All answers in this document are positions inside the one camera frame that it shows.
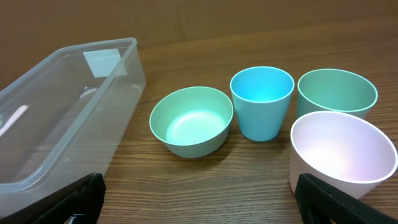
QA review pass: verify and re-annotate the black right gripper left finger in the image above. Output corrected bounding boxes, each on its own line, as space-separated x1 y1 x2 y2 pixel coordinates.
1 173 106 224

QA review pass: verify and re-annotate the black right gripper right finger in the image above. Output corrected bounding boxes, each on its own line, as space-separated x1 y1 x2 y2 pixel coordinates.
295 173 397 224

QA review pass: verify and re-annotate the pink plastic cup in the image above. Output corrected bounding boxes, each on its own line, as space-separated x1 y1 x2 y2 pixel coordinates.
289 111 397 198

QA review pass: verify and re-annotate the clear plastic storage container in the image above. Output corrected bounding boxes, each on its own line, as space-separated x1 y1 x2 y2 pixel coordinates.
1 37 146 217

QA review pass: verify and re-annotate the green plastic cup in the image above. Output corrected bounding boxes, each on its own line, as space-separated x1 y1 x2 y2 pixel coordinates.
297 68 378 119

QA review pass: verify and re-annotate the blue plastic cup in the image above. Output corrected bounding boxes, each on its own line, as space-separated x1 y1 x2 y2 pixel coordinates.
230 66 295 141

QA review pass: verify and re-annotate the green plastic bowl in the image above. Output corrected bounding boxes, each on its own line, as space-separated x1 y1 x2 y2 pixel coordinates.
149 86 234 159

